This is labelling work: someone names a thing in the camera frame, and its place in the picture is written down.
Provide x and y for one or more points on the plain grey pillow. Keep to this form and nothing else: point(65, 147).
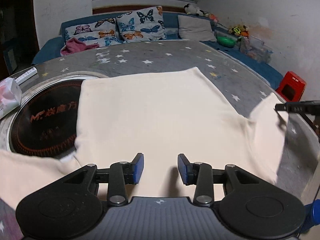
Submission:
point(195, 29)

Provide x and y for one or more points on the grey star pattern table cover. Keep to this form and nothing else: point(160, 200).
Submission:
point(84, 204)

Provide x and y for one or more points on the green bowl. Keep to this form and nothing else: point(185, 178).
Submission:
point(226, 41)

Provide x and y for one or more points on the right butterfly pattern pillow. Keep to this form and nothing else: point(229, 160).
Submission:
point(142, 25)

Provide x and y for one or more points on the pink garment on sofa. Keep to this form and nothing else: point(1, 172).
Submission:
point(73, 45)

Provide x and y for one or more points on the cream white sweatshirt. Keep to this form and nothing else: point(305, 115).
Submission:
point(160, 115)

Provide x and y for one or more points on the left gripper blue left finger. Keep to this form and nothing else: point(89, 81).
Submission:
point(128, 173)

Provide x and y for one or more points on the red plastic stool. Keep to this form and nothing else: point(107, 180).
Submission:
point(291, 87)

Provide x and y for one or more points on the butterfly pattern pillow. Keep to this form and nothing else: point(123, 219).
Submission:
point(103, 33)
point(142, 25)

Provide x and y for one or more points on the black round induction cooktop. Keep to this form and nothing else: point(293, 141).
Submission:
point(45, 126)

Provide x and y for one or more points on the blue sectional sofa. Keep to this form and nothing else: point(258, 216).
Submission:
point(51, 49)

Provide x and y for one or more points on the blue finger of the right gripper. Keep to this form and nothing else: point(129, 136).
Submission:
point(302, 107)

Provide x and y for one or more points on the clear plastic storage box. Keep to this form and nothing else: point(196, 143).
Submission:
point(256, 49)

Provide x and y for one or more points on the white tissue pack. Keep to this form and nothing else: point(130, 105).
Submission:
point(10, 96)

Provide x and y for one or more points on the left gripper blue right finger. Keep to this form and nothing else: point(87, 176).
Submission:
point(190, 172)

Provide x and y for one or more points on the yellow orange toys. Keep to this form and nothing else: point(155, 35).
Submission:
point(239, 30)

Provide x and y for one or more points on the black white plush toy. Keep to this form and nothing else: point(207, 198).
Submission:
point(192, 9)

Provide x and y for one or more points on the left butterfly pattern pillow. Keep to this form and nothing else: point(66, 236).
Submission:
point(103, 33)

